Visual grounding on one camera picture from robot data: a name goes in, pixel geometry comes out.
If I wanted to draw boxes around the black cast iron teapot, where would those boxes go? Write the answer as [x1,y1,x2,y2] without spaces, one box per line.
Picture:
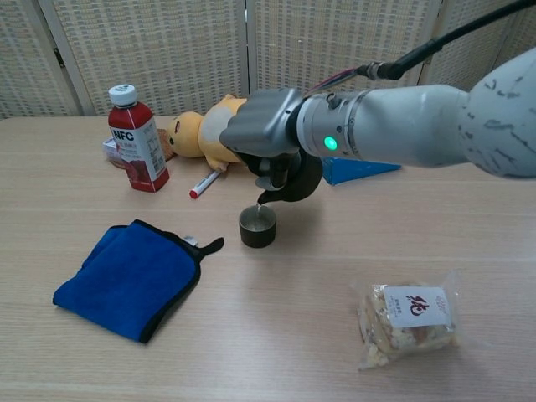
[255,151,324,206]

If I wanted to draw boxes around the red and white marker pen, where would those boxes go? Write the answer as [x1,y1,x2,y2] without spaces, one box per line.
[188,169,222,200]

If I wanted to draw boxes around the small white pink package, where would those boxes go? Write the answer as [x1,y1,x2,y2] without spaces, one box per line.
[101,138,126,169]

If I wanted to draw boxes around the woven folding screen panel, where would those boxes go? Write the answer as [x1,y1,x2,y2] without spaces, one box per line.
[471,0,536,80]
[37,0,250,117]
[245,0,445,117]
[414,0,523,91]
[0,0,83,119]

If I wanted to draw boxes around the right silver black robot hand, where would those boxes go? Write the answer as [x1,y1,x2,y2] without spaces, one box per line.
[219,87,305,190]

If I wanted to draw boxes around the blue cookie box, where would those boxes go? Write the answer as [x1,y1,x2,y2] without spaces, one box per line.
[322,157,402,186]

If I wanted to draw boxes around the blue cloth with black trim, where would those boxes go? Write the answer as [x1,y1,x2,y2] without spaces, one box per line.
[52,219,225,344]

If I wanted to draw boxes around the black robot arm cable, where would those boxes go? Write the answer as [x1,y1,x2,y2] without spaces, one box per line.
[307,0,536,93]

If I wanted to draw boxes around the red NFC juice bottle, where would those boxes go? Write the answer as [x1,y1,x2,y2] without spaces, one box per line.
[107,83,171,193]

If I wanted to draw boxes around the yellow plush toy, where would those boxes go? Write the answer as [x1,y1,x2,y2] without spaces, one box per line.
[167,93,252,172]

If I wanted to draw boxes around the clear snack bag white label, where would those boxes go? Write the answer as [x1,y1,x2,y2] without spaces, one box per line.
[349,268,461,371]

